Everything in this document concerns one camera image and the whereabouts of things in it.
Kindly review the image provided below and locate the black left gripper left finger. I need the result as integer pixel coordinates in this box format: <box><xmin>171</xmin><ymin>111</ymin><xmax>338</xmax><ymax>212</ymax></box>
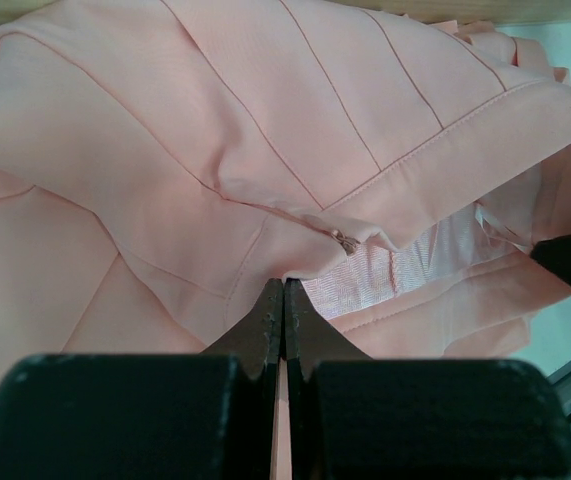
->
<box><xmin>0</xmin><ymin>279</ymin><xmax>284</xmax><ymax>479</ymax></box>

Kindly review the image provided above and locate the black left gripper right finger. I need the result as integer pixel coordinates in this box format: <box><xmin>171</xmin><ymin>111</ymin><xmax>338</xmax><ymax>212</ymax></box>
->
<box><xmin>283</xmin><ymin>280</ymin><xmax>571</xmax><ymax>479</ymax></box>

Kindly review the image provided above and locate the pink pleated skirt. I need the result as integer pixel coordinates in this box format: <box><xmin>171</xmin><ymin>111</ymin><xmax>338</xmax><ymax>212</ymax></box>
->
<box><xmin>0</xmin><ymin>1</ymin><xmax>571</xmax><ymax>382</ymax></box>

